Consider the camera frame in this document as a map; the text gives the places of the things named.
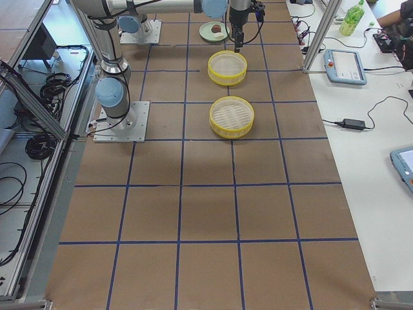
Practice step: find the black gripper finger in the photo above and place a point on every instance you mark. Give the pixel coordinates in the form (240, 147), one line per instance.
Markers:
(238, 40)

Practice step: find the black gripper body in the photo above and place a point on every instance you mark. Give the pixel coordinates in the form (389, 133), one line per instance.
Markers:
(237, 17)

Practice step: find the white bun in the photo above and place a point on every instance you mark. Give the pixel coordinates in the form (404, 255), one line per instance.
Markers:
(219, 36)

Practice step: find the brown bun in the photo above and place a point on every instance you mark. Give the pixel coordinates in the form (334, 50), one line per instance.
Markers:
(216, 28)

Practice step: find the yellow bamboo steamer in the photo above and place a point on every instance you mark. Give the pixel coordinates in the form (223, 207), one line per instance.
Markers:
(227, 68)
(231, 117)

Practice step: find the person forearm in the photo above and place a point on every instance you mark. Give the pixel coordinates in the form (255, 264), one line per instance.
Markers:
(390, 19)

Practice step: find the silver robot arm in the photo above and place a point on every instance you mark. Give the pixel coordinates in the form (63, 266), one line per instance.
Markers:
(112, 88)
(212, 9)

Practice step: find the light green plate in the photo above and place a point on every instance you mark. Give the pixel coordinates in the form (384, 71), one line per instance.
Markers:
(206, 34)

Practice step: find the blue teach pendant far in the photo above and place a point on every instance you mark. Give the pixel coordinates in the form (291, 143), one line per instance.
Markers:
(344, 66)

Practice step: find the blue teach pendant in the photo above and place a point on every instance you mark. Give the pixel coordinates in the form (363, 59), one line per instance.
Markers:
(344, 66)
(402, 162)

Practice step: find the green drink bottle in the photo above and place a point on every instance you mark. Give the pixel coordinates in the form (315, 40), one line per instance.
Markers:
(352, 18)

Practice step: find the black power adapter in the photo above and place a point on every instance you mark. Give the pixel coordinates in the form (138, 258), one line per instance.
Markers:
(353, 124)

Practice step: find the blue teach pendant near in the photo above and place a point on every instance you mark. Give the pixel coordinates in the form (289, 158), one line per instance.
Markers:
(402, 162)

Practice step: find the aluminium frame post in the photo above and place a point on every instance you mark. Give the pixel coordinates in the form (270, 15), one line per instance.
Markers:
(324, 25)

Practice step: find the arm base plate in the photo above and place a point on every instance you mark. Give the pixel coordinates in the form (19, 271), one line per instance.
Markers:
(131, 129)
(135, 32)

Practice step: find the aluminium frame rail left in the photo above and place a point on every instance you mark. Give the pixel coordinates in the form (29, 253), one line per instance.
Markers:
(26, 96)

